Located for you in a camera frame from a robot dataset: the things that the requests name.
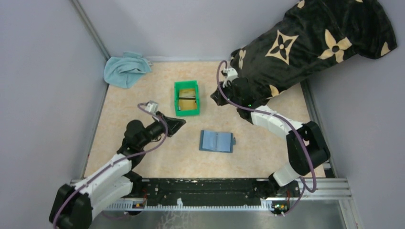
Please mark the green plastic bin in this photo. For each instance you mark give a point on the green plastic bin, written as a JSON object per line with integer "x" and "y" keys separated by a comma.
{"x": 183, "y": 85}

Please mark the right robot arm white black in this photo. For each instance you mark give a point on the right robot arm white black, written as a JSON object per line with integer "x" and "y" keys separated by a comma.
{"x": 307, "y": 148}

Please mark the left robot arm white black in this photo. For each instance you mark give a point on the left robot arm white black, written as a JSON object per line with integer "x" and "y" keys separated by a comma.
{"x": 76, "y": 206}

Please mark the light blue cloth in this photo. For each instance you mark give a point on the light blue cloth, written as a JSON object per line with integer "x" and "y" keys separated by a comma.
{"x": 125, "y": 71}

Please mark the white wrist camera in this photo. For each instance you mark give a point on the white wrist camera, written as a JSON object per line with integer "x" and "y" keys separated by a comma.
{"x": 230, "y": 74}
{"x": 152, "y": 107}

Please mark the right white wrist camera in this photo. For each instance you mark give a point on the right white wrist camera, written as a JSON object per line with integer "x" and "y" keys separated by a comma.
{"x": 230, "y": 74}

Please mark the aluminium frame rail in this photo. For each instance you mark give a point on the aluminium frame rail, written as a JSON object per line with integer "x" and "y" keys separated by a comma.
{"x": 328, "y": 189}

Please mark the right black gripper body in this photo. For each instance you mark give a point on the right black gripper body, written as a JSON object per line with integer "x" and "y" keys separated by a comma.
{"x": 228, "y": 92}

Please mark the black floral blanket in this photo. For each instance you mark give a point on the black floral blanket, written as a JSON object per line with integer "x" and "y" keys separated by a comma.
{"x": 313, "y": 35}

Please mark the blue leather card holder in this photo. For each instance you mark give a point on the blue leather card holder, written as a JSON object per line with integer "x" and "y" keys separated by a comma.
{"x": 212, "y": 141}

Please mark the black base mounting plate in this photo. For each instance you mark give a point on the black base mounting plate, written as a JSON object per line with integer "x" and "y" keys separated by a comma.
{"x": 227, "y": 192}

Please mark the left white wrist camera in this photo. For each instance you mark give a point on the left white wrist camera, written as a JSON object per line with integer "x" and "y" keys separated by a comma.
{"x": 152, "y": 107}

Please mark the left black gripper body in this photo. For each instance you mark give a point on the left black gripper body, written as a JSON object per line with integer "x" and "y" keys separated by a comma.
{"x": 164, "y": 124}

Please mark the cards in green bin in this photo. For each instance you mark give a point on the cards in green bin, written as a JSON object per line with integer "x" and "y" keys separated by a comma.
{"x": 187, "y": 99}

